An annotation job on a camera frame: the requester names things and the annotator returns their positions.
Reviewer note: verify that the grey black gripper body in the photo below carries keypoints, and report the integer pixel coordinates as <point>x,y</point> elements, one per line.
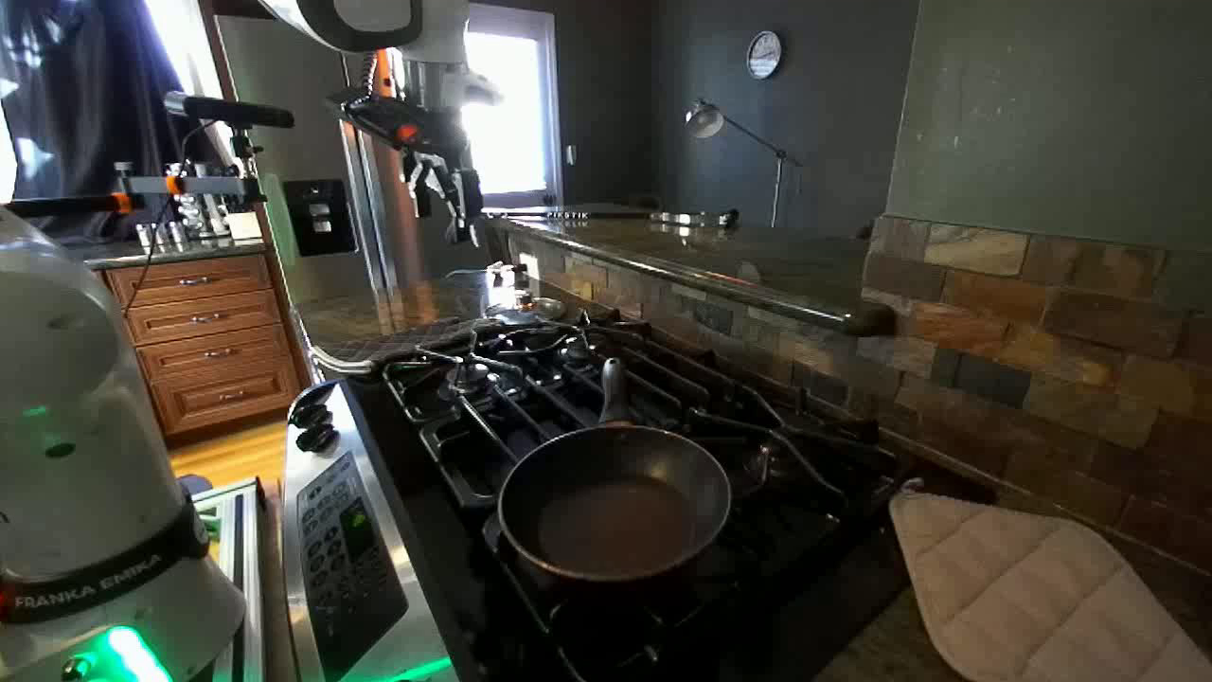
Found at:
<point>444,182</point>

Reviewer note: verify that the dark nonstick frying pan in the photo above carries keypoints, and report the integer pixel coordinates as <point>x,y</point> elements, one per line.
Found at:
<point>610,506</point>

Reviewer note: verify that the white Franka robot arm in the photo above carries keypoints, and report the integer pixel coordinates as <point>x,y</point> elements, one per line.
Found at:
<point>76,419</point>

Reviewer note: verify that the black gas stove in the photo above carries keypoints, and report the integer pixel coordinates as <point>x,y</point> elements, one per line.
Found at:
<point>504,405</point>

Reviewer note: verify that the black stove knob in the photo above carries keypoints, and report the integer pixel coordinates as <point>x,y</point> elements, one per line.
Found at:
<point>313,401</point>
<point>315,438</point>

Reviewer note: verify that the bright window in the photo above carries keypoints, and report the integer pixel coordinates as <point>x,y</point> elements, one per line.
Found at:
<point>514,107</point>

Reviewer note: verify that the wooden drawer cabinet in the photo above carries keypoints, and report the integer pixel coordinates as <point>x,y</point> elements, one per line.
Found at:
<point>209,344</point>

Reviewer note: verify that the silver desk lamp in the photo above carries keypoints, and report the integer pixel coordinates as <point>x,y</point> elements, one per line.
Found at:
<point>742,134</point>

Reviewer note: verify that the white quilted pot holder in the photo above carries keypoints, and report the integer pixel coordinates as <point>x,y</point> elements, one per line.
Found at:
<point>1034,592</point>

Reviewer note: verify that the black wall switch plate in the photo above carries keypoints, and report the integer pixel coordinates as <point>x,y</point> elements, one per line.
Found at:
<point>321,214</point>

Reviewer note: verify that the black stereo camera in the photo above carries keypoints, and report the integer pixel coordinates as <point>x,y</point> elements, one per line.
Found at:
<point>233,113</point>

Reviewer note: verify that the camera mount with orange knobs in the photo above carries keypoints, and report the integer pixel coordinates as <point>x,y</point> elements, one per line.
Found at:
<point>174,189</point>

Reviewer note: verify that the round wall clock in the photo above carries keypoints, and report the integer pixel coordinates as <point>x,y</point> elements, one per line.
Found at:
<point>762,55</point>

